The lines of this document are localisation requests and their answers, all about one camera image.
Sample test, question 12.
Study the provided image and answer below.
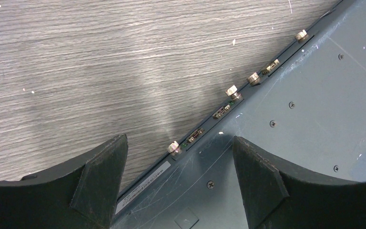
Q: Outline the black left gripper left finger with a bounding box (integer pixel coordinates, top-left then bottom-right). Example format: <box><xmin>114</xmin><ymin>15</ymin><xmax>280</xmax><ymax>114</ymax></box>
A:
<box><xmin>0</xmin><ymin>134</ymin><xmax>128</xmax><ymax>229</ymax></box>

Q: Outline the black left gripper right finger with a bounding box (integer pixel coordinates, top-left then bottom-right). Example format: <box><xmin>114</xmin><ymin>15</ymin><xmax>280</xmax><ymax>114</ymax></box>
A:
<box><xmin>233</xmin><ymin>136</ymin><xmax>366</xmax><ymax>229</ymax></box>

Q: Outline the dark grey network switch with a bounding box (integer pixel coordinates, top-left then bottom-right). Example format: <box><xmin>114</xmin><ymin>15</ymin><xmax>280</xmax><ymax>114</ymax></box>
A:
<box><xmin>112</xmin><ymin>0</ymin><xmax>366</xmax><ymax>229</ymax></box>

